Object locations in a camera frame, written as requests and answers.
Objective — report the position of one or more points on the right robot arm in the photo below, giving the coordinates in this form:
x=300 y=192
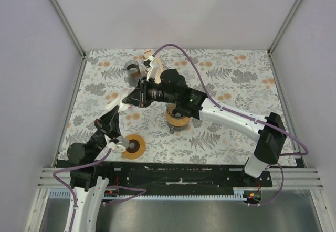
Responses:
x=268 y=132

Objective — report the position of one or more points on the aluminium frame rail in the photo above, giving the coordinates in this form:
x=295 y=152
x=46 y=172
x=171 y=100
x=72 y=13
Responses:
x=68 y=28

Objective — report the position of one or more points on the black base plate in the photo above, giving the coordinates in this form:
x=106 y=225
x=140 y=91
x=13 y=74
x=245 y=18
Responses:
x=182 y=179

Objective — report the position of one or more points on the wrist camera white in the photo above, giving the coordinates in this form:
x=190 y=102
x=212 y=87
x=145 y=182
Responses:
x=150 y=67
x=119 y=144

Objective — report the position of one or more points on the glass carafe brown band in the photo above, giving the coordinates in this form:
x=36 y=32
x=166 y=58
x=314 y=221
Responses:
x=134 y=72

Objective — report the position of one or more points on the ribbed glass dripper cone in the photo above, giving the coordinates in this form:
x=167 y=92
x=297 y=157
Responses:
x=172 y=113

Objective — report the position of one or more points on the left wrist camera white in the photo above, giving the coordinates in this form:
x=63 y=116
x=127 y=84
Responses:
x=119 y=144

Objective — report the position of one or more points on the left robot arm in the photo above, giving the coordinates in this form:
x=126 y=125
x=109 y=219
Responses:
x=91 y=176

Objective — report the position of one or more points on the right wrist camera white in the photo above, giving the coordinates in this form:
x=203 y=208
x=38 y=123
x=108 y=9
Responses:
x=150 y=67

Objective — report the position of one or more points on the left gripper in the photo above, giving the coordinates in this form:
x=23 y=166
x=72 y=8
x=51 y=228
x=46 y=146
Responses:
x=111 y=119

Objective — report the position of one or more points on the white paper coffee filter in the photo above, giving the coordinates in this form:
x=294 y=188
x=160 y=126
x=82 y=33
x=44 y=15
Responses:
x=118 y=102

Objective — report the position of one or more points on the glass coffee server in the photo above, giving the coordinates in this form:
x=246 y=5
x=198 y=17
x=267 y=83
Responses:
x=173 y=128

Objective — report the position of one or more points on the white cable duct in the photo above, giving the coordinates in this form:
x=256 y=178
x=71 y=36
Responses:
x=238 y=195

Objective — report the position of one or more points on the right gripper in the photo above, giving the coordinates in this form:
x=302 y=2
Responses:
x=142 y=91

